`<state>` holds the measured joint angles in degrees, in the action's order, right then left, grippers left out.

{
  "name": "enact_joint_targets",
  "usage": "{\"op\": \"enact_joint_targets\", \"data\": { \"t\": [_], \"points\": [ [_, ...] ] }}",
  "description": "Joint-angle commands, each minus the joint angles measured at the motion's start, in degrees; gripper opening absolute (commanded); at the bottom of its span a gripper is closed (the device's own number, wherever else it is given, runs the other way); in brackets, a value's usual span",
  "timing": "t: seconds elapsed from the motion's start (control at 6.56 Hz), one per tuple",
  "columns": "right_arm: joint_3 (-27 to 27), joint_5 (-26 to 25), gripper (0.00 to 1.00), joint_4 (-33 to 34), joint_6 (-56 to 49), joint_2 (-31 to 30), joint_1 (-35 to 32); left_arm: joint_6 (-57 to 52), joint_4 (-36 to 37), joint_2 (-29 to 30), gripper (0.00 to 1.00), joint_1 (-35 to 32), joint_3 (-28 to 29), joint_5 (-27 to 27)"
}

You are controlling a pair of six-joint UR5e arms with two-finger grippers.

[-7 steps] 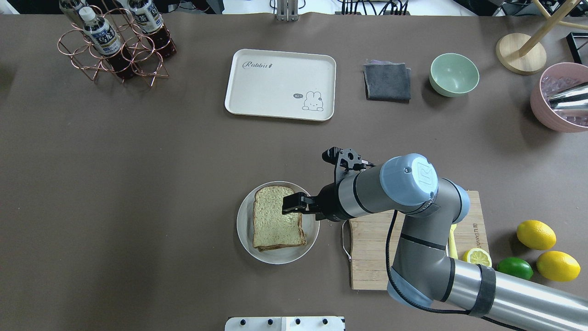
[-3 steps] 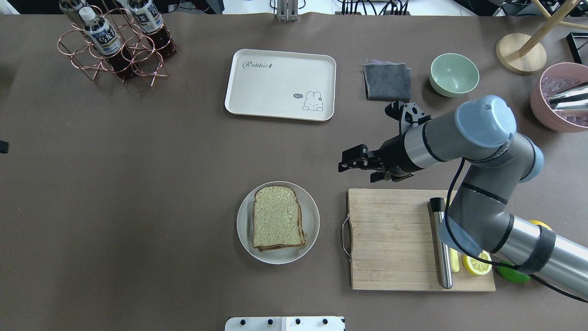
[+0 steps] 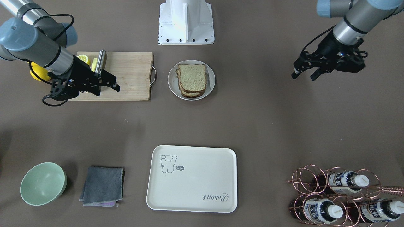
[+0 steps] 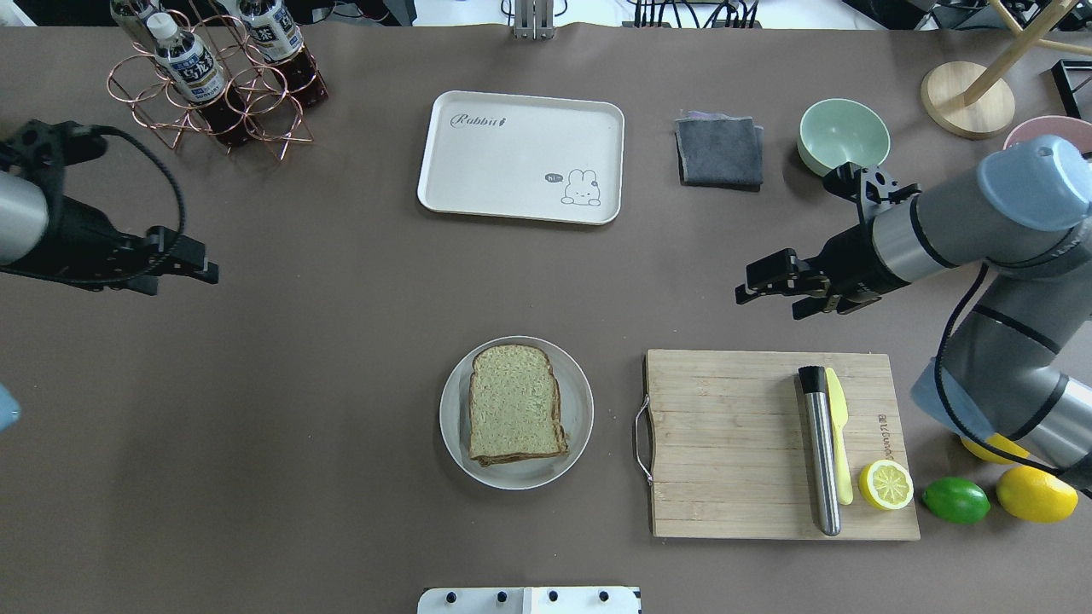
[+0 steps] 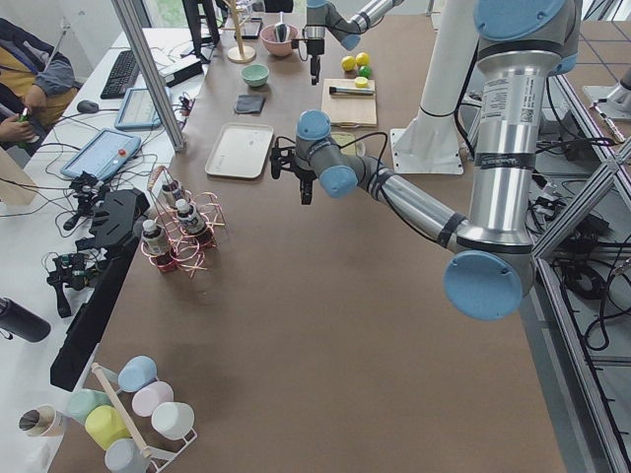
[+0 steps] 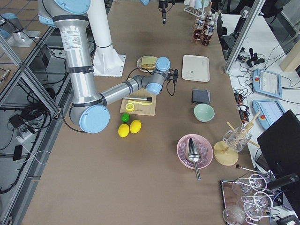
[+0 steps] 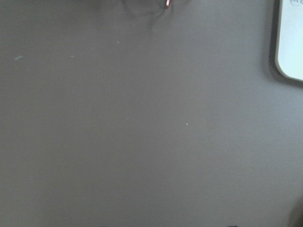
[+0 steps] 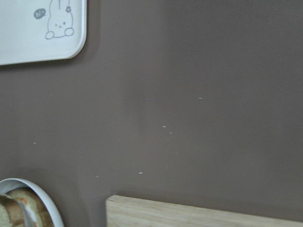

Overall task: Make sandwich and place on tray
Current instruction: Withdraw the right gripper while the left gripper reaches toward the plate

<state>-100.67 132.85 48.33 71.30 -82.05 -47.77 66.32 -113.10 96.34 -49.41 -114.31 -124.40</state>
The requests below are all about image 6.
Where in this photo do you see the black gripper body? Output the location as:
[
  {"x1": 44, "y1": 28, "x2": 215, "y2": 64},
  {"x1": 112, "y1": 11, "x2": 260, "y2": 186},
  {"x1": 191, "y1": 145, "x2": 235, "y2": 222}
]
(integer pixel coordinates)
[{"x1": 158, "y1": 0, "x2": 168, "y2": 12}]

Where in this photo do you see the plain bread slice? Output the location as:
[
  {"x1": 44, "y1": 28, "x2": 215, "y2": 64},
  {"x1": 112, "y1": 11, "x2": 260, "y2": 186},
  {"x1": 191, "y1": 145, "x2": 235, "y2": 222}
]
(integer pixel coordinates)
[{"x1": 140, "y1": 56, "x2": 158, "y2": 69}]

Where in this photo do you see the cream rabbit tray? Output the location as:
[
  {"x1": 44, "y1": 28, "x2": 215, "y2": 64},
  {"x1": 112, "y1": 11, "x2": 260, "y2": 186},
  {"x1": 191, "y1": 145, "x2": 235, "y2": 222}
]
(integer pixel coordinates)
[{"x1": 181, "y1": 54, "x2": 210, "y2": 83}]

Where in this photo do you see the wine glass tray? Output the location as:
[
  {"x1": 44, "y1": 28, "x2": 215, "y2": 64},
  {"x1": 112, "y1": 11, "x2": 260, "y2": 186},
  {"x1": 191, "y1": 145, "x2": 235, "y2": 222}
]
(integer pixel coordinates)
[{"x1": 220, "y1": 173, "x2": 280, "y2": 225}]

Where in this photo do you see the white cup rack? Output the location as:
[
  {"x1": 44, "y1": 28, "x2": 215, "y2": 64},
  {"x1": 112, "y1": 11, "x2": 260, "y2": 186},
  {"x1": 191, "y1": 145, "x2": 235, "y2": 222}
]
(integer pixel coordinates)
[{"x1": 184, "y1": 0, "x2": 211, "y2": 18}]

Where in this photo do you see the tea bottle one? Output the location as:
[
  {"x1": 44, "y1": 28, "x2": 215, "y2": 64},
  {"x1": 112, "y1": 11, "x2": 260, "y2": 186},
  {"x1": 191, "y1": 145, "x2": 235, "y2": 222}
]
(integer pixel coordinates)
[{"x1": 195, "y1": 17, "x2": 205, "y2": 34}]

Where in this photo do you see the tea bottle two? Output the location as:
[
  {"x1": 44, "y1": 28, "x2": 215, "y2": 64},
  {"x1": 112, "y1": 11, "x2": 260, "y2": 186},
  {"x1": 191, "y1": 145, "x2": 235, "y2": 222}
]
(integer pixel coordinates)
[{"x1": 205, "y1": 11, "x2": 212, "y2": 25}]

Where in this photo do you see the tea bottle three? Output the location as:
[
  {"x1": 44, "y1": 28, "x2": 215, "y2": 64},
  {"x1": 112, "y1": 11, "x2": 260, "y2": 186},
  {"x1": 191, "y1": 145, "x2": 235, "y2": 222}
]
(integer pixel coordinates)
[{"x1": 202, "y1": 22, "x2": 215, "y2": 46}]

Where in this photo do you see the white round plate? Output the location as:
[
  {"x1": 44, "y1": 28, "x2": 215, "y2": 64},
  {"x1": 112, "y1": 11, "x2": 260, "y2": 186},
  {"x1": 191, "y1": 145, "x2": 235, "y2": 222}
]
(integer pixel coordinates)
[{"x1": 137, "y1": 55, "x2": 158, "y2": 72}]

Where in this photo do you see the black water bottle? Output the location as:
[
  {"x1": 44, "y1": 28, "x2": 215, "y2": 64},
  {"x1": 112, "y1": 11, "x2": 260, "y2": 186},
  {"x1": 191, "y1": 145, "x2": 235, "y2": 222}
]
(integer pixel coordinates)
[{"x1": 231, "y1": 10, "x2": 249, "y2": 39}]

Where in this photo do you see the grey folded cloth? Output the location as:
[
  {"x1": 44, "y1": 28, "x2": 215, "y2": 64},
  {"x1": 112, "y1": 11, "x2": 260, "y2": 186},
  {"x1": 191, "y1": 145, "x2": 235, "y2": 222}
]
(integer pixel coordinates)
[{"x1": 192, "y1": 89, "x2": 210, "y2": 104}]

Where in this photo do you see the yellow plastic knife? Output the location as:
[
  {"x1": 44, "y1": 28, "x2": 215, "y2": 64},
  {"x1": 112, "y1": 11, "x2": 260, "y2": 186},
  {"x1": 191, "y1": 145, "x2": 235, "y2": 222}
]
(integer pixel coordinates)
[{"x1": 127, "y1": 100, "x2": 152, "y2": 106}]

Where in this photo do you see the wooden cutting board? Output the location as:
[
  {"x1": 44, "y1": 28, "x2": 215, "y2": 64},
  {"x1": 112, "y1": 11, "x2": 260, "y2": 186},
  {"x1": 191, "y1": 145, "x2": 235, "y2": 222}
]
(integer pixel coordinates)
[{"x1": 120, "y1": 89, "x2": 157, "y2": 116}]

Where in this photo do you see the half lemon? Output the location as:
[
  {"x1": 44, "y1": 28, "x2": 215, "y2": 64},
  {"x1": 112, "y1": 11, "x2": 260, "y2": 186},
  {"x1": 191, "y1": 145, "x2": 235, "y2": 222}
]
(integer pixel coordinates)
[{"x1": 125, "y1": 103, "x2": 135, "y2": 112}]

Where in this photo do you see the mint green bowl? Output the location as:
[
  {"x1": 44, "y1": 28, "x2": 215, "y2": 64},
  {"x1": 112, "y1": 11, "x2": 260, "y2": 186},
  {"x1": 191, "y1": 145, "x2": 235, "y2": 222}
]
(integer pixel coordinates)
[{"x1": 194, "y1": 104, "x2": 215, "y2": 122}]

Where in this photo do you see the green lime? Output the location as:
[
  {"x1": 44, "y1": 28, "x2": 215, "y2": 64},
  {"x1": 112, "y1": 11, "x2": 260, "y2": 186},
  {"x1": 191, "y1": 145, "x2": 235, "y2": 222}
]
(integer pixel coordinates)
[{"x1": 120, "y1": 112, "x2": 130, "y2": 123}]

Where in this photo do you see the yellow lemon far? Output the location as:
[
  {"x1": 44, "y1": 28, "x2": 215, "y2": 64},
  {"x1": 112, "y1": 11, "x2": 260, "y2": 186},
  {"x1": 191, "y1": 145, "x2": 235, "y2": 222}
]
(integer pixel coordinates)
[{"x1": 129, "y1": 120, "x2": 142, "y2": 134}]

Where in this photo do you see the yellow lemon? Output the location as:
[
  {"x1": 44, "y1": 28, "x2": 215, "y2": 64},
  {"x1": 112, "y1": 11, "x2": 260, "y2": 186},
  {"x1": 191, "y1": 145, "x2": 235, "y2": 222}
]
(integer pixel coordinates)
[
  {"x1": 118, "y1": 123, "x2": 130, "y2": 138},
  {"x1": 129, "y1": 120, "x2": 142, "y2": 134}
]

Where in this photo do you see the yellow lemon near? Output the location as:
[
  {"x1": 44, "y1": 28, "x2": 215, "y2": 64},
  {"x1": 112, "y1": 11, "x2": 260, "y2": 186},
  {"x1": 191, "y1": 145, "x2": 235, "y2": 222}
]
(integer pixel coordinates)
[{"x1": 118, "y1": 123, "x2": 130, "y2": 138}]

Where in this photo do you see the pink bowl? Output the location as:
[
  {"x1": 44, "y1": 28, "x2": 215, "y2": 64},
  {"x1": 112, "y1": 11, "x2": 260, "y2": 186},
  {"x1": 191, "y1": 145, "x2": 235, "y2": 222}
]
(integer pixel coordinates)
[{"x1": 177, "y1": 134, "x2": 213, "y2": 169}]

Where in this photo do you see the steel ice scoop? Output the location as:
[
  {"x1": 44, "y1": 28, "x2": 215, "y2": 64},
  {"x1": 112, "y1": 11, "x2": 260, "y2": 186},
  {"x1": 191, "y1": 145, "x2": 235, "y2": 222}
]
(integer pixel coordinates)
[{"x1": 186, "y1": 138, "x2": 202, "y2": 180}]

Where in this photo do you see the glass mug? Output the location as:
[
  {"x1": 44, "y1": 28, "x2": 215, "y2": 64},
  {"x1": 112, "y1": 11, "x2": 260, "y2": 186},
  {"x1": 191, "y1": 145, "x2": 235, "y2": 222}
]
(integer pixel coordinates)
[{"x1": 223, "y1": 127, "x2": 252, "y2": 152}]

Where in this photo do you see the wooden mug tree stand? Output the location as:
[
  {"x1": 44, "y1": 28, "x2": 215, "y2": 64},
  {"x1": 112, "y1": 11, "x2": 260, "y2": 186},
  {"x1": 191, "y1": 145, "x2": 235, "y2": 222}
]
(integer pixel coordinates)
[{"x1": 213, "y1": 112, "x2": 260, "y2": 166}]

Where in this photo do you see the black monitor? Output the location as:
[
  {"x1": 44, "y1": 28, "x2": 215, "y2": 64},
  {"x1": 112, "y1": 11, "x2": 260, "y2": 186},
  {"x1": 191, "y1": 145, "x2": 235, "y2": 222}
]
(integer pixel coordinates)
[{"x1": 257, "y1": 110, "x2": 300, "y2": 177}]

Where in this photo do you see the copper wire bottle rack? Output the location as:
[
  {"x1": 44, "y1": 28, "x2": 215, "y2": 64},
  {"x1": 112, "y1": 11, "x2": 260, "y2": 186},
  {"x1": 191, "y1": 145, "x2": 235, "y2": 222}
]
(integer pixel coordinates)
[{"x1": 192, "y1": 20, "x2": 208, "y2": 44}]

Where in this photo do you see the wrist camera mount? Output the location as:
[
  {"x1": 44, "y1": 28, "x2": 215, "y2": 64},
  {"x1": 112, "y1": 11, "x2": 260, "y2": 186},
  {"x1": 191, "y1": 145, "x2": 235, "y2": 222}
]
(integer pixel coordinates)
[{"x1": 165, "y1": 69, "x2": 179, "y2": 85}]

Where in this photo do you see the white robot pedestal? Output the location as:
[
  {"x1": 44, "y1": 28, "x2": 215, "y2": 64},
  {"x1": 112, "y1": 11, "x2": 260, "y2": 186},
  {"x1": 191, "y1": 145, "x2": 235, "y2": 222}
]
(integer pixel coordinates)
[{"x1": 87, "y1": 0, "x2": 126, "y2": 77}]

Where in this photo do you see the aluminium frame post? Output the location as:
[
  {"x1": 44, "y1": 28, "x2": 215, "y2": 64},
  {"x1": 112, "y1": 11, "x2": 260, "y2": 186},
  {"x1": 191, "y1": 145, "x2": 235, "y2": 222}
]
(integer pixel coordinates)
[{"x1": 224, "y1": 0, "x2": 265, "y2": 75}]

